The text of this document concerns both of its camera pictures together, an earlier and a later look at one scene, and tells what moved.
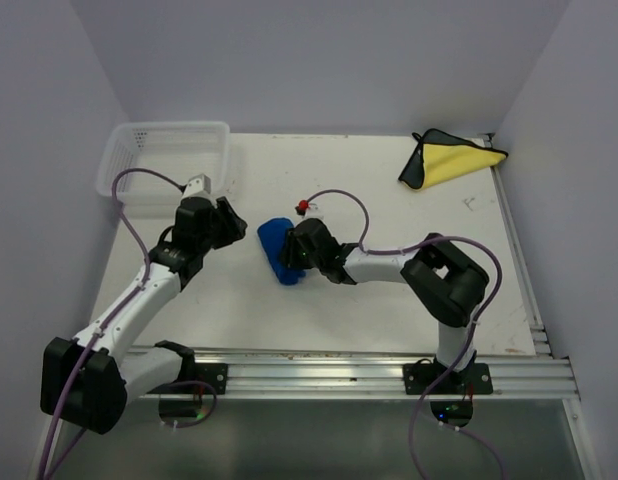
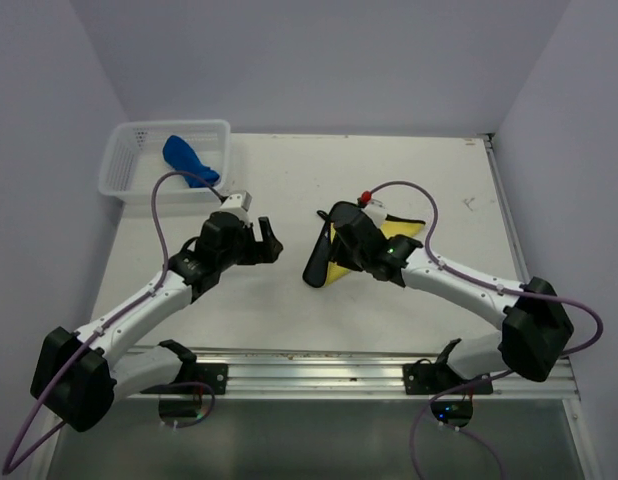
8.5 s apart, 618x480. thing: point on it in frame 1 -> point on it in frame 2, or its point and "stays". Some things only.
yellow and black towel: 440,158 -> 394,226
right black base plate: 474,379 stays
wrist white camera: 197,184 -> 237,204
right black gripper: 292,258 -> 337,250
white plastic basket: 176,150 stays
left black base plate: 214,374 stays
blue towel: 274,234 -> 181,156
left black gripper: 233,226 -> 265,251
